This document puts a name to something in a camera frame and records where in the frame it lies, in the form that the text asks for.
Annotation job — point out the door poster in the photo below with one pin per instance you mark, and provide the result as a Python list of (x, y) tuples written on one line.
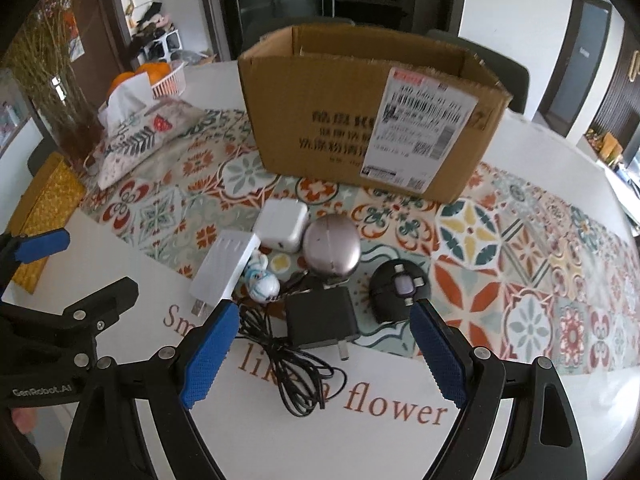
[(74, 35)]

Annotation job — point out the white blue egg toy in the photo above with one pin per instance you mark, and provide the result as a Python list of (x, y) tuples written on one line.
[(262, 285)]

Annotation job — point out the brown entrance door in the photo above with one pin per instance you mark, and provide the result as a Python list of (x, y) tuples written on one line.
[(95, 10)]

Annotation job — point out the white cube charger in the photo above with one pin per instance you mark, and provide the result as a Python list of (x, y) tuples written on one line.
[(280, 222)]

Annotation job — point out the dark grey dining chair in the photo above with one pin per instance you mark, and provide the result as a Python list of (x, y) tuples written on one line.
[(280, 35), (505, 70), (42, 157)]

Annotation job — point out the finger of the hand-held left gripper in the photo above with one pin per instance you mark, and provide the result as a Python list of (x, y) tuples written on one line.
[(42, 245), (90, 310)]

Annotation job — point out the glass vase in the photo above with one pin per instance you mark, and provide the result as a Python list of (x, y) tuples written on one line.
[(75, 125)]

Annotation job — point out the grey room door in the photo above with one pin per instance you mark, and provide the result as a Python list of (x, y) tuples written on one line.
[(575, 65)]

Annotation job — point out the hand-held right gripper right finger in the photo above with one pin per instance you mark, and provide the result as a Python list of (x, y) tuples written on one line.
[(440, 360)]

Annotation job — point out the yellow bag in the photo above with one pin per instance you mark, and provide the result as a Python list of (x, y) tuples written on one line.
[(611, 146)]

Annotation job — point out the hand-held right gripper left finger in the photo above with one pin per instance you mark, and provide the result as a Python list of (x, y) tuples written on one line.
[(207, 355)]

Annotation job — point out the white shoe rack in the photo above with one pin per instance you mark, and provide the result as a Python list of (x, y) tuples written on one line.
[(160, 45)]

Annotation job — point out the plush slippers pile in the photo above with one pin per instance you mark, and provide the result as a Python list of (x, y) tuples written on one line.
[(152, 17)]

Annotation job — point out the silver round case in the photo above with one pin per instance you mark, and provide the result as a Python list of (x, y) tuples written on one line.
[(330, 245)]

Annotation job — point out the dried flower bouquet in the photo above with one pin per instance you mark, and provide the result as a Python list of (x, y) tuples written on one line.
[(45, 45)]

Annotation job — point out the black round gadget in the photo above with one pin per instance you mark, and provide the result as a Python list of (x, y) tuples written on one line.
[(387, 287)]

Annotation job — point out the brown cardboard box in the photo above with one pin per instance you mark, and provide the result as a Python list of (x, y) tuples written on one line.
[(310, 90)]

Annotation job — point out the dark slatted wall panel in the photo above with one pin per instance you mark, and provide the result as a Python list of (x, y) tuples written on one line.
[(622, 85)]

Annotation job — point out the white usb hub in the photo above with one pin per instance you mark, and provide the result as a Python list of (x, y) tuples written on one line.
[(225, 265)]

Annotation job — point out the white fruit basket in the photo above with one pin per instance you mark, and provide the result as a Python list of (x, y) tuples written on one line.
[(167, 82)]

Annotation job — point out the orange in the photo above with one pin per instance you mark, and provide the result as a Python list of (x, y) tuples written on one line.
[(155, 69), (120, 81)]

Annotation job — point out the floral fabric tissue pouch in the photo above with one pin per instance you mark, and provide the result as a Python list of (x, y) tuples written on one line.
[(145, 135)]

